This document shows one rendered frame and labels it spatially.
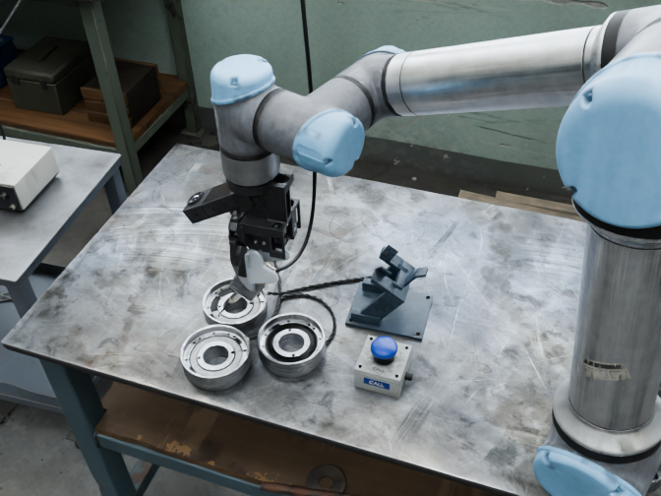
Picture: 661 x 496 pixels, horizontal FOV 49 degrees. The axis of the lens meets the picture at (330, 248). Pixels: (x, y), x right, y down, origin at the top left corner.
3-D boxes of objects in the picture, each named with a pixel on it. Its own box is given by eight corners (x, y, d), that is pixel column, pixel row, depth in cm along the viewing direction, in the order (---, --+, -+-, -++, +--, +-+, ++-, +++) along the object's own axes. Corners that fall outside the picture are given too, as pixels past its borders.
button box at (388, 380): (353, 388, 110) (353, 367, 107) (367, 352, 115) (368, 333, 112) (405, 402, 108) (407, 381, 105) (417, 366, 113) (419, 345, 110)
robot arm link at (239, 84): (246, 91, 81) (192, 69, 85) (255, 171, 88) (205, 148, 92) (291, 63, 85) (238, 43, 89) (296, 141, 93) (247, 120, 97)
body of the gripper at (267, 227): (284, 265, 100) (278, 195, 92) (226, 253, 102) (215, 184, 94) (302, 229, 105) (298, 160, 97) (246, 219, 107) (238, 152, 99)
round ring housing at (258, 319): (226, 350, 116) (223, 334, 113) (194, 313, 122) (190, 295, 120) (280, 320, 121) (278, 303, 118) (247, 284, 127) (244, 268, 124)
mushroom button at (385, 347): (366, 372, 109) (367, 350, 106) (374, 352, 112) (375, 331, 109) (391, 379, 108) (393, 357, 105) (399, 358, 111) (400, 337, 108)
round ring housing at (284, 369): (338, 357, 115) (338, 341, 112) (284, 393, 110) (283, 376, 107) (299, 319, 121) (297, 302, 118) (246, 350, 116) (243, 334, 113)
